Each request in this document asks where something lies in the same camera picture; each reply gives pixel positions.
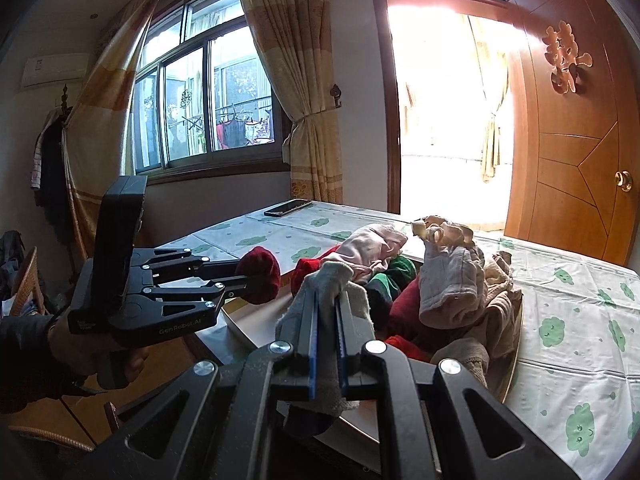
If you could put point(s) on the black smartphone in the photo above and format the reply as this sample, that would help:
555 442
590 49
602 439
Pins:
287 207

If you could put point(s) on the yellow window curtain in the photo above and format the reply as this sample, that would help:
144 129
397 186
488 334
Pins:
100 135
295 60

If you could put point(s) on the hanging laundry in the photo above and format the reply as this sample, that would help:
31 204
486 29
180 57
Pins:
245 130

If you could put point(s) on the metal curtain hook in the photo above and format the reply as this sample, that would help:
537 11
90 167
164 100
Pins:
335 96

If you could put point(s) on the beige sock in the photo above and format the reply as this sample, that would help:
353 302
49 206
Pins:
325 280

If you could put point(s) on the shallow cardboard box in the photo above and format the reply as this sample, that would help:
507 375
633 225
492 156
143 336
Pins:
240 327

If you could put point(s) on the sliding glass window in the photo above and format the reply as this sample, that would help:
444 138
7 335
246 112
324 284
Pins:
200 85

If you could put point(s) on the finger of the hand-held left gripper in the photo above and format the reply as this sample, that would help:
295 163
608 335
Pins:
200 266
235 291

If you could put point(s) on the white air conditioner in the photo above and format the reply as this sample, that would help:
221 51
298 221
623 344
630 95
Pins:
55 71

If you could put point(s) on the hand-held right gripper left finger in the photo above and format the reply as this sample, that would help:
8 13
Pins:
313 350

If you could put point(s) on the dark red underwear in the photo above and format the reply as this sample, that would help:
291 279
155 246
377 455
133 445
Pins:
405 307
260 275

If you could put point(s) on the pale balcony curtain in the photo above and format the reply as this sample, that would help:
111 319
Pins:
492 110

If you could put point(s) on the brass door knob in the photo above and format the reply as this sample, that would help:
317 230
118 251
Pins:
623 181

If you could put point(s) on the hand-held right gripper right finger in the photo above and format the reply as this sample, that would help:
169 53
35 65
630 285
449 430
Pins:
342 350

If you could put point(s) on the brown wooden door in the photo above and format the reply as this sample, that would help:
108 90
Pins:
575 160

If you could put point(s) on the clothes on coat rack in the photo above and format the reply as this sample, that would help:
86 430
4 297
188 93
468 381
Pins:
50 170

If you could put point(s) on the paper-cut door ornament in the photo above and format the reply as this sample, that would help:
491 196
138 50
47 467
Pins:
567 57

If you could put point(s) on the person's left forearm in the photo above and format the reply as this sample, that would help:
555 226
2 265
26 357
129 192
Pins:
25 365

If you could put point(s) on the person's left hand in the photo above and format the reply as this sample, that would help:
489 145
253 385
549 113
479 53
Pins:
80 347

